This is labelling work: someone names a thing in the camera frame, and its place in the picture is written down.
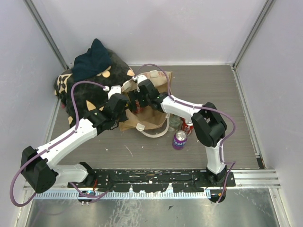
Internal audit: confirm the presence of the red cola can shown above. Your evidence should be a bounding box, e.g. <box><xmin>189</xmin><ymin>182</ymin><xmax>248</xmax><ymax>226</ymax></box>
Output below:
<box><xmin>133</xmin><ymin>99</ymin><xmax>143</xmax><ymax>114</ymax></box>
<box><xmin>181</xmin><ymin>118</ymin><xmax>194</xmax><ymax>136</ymax></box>

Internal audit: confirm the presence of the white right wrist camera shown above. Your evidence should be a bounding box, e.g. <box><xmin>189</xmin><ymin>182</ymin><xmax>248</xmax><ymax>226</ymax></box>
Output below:
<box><xmin>132</xmin><ymin>74</ymin><xmax>147</xmax><ymax>84</ymax></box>

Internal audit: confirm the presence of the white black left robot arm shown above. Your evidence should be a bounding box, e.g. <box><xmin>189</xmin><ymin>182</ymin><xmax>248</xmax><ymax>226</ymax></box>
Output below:
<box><xmin>21</xmin><ymin>93</ymin><xmax>128</xmax><ymax>193</ymax></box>

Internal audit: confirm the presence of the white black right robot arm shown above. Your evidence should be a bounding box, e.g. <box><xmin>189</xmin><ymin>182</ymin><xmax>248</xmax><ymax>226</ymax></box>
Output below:
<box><xmin>127</xmin><ymin>79</ymin><xmax>227</xmax><ymax>186</ymax></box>

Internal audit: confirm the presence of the navy blue cloth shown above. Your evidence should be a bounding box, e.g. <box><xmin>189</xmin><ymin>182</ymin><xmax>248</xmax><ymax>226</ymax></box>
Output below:
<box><xmin>71</xmin><ymin>38</ymin><xmax>111</xmax><ymax>82</ymax></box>

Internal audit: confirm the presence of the grey slotted cable duct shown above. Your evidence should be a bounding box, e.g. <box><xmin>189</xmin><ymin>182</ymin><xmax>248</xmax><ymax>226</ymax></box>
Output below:
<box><xmin>34</xmin><ymin>190</ymin><xmax>211</xmax><ymax>200</ymax></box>

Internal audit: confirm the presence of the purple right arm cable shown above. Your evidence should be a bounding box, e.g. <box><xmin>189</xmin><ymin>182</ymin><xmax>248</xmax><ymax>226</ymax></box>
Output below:
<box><xmin>136</xmin><ymin>63</ymin><xmax>237</xmax><ymax>204</ymax></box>

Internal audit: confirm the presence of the clear soda water bottle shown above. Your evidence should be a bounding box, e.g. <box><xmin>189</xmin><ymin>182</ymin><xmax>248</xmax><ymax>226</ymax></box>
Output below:
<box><xmin>168</xmin><ymin>114</ymin><xmax>181</xmax><ymax>132</ymax></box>

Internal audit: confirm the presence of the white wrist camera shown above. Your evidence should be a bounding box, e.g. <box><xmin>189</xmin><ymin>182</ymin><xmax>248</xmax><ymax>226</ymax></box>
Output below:
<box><xmin>103</xmin><ymin>85</ymin><xmax>121</xmax><ymax>99</ymax></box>
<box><xmin>132</xmin><ymin>74</ymin><xmax>147</xmax><ymax>84</ymax></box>

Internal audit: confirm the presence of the tan jute canvas bag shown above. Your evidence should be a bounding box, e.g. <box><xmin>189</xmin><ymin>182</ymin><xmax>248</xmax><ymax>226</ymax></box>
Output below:
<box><xmin>119</xmin><ymin>70</ymin><xmax>173</xmax><ymax>138</ymax></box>

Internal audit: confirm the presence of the purple soda can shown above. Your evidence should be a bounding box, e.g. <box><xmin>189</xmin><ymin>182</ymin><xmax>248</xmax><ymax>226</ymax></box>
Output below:
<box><xmin>172</xmin><ymin>131</ymin><xmax>187</xmax><ymax>150</ymax></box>

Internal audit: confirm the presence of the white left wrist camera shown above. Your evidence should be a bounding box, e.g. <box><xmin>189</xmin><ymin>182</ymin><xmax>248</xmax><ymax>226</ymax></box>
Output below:
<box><xmin>103</xmin><ymin>85</ymin><xmax>121</xmax><ymax>99</ymax></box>

